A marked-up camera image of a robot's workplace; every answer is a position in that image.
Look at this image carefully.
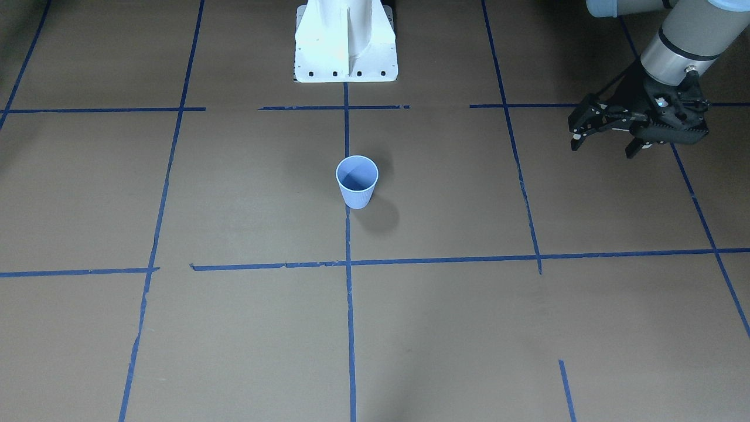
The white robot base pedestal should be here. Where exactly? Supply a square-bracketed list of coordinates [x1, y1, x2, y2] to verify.
[293, 1, 399, 83]

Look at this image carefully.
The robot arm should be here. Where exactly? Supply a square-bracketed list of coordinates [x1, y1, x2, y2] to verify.
[568, 1, 749, 158]

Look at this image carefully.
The blue ribbed paper cup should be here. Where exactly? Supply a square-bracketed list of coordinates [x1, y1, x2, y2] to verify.
[335, 155, 379, 209]

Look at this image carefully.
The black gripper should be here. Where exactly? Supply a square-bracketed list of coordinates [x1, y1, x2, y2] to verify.
[567, 59, 710, 159]

